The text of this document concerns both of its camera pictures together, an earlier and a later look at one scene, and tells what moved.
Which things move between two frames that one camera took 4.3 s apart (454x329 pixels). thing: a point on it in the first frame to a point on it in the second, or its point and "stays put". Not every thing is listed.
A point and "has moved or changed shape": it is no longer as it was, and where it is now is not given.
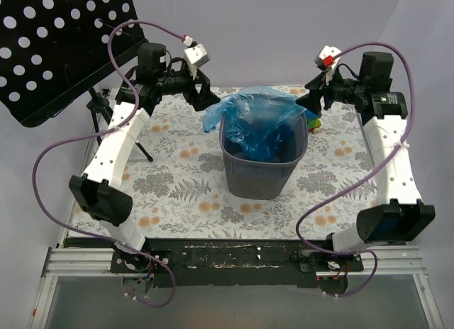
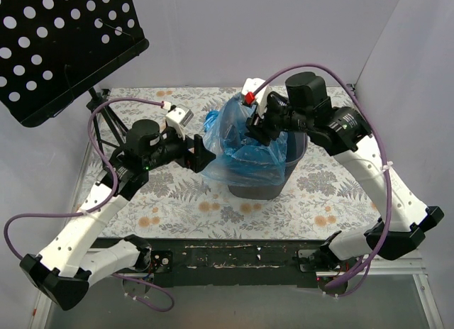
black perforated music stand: x=54 y=40 stays put
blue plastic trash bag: x=262 y=118 has moved or changed shape
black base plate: x=234 y=263 stays put
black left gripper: x=196 y=88 to x=191 y=155
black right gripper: x=325 y=91 to x=259 y=121
